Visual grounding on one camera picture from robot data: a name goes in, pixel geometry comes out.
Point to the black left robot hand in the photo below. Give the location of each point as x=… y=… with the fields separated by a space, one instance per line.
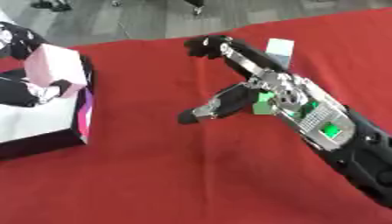
x=15 y=92

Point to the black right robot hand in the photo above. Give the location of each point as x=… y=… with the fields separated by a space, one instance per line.
x=240 y=99

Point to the green block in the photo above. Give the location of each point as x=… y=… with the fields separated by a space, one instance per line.
x=263 y=104

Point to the black box white inside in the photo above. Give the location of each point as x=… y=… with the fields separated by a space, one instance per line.
x=35 y=122

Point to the pale grey rectangular block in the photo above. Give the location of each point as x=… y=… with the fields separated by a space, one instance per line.
x=280 y=50

